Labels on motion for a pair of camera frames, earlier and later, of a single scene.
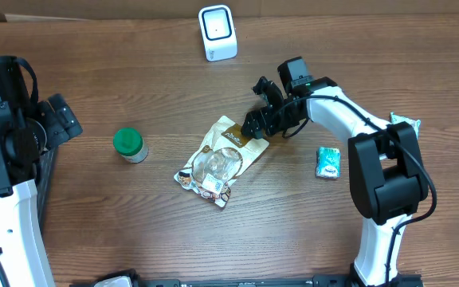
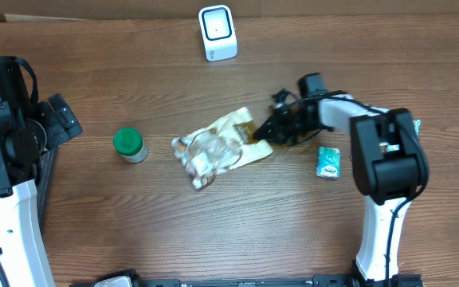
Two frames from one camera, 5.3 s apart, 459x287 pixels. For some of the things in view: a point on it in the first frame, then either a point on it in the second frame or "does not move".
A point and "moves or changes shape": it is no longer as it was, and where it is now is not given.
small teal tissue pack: [327, 163] does not move
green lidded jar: [131, 145] does not move
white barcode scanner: [218, 33] does not move
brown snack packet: [225, 153] moves or changes shape
